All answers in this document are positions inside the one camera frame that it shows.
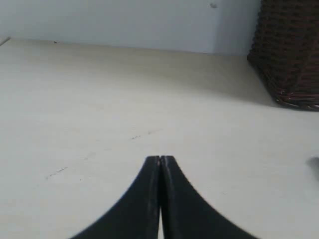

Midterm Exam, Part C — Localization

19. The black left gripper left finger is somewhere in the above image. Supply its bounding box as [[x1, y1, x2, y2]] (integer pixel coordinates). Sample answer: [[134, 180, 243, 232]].
[[74, 156, 160, 239]]

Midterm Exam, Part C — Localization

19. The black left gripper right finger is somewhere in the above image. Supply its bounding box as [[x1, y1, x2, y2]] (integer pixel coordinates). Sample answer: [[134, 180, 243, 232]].
[[160, 156, 254, 239]]

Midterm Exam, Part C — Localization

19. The white t-shirt red logo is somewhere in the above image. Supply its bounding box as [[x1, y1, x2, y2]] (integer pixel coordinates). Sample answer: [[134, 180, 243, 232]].
[[308, 156, 319, 170]]

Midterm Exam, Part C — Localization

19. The dark brown wicker basket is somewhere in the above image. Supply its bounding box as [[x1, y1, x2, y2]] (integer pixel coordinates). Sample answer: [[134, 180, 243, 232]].
[[247, 0, 319, 111]]

